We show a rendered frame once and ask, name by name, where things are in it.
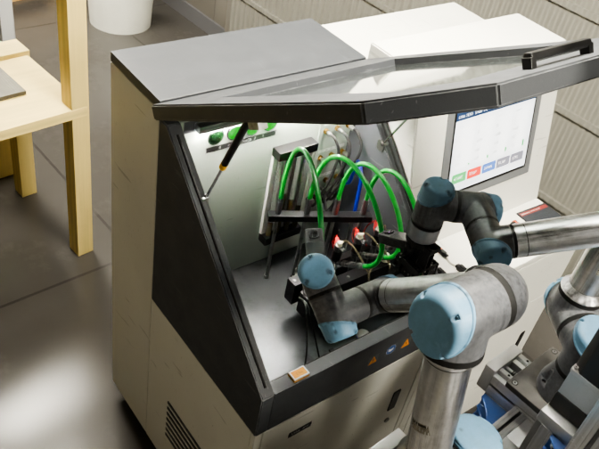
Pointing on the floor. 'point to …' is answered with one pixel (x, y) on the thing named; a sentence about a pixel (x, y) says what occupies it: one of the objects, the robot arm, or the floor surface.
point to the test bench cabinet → (194, 398)
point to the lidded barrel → (120, 15)
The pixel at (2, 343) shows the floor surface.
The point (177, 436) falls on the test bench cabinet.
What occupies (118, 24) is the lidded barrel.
